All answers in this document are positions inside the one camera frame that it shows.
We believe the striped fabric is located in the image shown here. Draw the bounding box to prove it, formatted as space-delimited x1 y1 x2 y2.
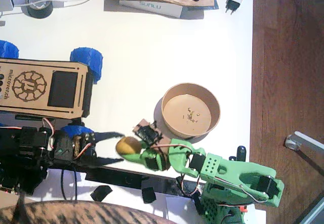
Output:
0 200 175 224

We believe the tan paper bowl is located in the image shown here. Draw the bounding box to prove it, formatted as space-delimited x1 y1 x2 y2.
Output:
161 82 222 138

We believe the blue ribbed rover wheel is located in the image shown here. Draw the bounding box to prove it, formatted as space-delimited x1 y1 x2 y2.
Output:
60 124 95 138
0 40 20 59
69 47 104 85

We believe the yellow-brown toy fruit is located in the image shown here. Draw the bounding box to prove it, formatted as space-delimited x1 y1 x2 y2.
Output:
115 136 143 156

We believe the white sunlu box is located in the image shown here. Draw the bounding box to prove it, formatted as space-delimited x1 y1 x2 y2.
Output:
118 0 183 19

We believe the long black bar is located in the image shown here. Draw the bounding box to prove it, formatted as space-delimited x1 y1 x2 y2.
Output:
85 166 203 197

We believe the black tape roll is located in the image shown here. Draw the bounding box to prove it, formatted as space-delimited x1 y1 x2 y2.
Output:
21 0 54 20

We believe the wooden microrover chassis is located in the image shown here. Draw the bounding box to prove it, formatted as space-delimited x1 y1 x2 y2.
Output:
0 58 95 120

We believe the black usb cable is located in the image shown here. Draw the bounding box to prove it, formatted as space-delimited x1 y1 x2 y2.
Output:
60 167 78 201

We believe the black tape piece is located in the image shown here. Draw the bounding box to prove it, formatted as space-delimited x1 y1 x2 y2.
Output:
90 184 113 202
141 186 156 204

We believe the grey metal furniture leg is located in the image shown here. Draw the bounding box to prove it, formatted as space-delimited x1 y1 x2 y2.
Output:
284 130 324 176

